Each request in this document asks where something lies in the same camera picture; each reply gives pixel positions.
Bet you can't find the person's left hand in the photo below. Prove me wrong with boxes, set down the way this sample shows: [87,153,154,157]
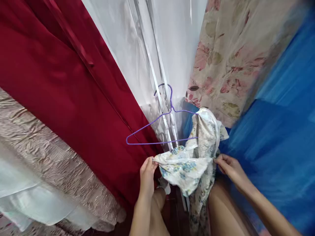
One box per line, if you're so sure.
[139,156,159,195]

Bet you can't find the purple wire hanger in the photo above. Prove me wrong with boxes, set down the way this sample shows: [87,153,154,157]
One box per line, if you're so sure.
[126,83,199,145]

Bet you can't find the white sheer garment with ribbons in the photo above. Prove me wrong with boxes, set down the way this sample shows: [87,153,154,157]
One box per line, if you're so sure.
[81,0,210,158]

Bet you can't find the blue tulle garment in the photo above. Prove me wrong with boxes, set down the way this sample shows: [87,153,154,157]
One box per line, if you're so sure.
[182,10,315,236]

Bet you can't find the dark red satin garment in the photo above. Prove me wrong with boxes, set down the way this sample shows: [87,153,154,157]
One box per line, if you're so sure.
[0,0,165,209]

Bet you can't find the person's right hand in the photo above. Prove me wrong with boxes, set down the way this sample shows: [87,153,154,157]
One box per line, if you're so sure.
[213,154,244,181]

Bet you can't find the person's legs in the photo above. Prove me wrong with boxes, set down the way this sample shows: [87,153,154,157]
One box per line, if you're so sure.
[147,181,259,236]

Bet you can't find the person's right fingers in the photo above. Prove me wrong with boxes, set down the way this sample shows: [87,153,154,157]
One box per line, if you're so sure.
[213,154,233,172]

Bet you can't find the beige pink floral garment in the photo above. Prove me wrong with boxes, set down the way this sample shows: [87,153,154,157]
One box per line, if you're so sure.
[184,0,305,128]

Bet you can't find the white tulle skirt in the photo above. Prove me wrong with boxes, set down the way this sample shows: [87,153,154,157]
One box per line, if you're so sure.
[0,141,95,233]

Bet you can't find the white blue floral garment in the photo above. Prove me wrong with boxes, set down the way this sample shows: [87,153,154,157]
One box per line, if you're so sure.
[152,107,229,236]

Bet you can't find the person's left fingers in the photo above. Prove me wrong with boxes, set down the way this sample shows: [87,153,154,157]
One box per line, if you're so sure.
[146,156,159,172]

